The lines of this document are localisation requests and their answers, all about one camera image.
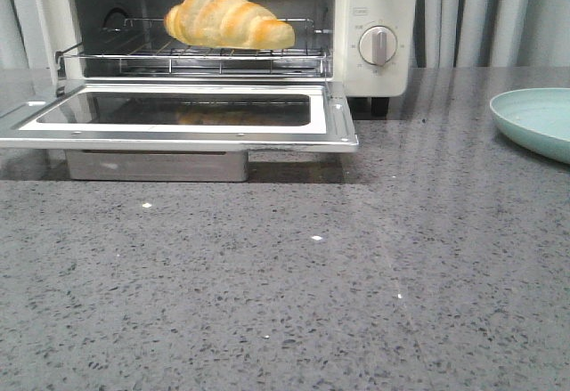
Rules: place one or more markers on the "glass oven door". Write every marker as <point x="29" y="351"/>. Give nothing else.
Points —
<point x="192" y="117"/>

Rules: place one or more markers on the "golden croissant bread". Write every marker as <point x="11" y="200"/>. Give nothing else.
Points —
<point x="236" y="24"/>

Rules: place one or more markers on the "lower oven control knob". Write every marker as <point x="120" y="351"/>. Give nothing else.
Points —
<point x="377" y="45"/>

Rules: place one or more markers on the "white Toshiba toaster oven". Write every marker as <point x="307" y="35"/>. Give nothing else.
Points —
<point x="69" y="22"/>

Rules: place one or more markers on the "grey curtain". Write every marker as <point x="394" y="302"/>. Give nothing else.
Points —
<point x="491" y="33"/>

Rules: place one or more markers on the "light green plate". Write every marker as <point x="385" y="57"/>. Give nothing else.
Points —
<point x="536" y="119"/>

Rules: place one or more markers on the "metal wire oven rack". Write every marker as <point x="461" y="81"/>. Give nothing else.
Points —
<point x="141" y="47"/>

